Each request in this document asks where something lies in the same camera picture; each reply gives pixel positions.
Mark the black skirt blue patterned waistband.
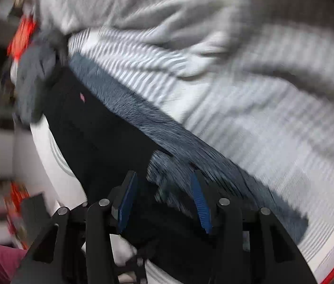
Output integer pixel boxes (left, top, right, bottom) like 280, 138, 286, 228
44, 55, 308, 283

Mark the grey striped white bedding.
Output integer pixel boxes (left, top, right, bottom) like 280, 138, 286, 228
36, 0, 334, 283

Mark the grey jacket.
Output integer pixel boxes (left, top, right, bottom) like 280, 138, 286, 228
16, 29, 68, 126

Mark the small red pillow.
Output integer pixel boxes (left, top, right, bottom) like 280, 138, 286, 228
7, 16, 37, 62

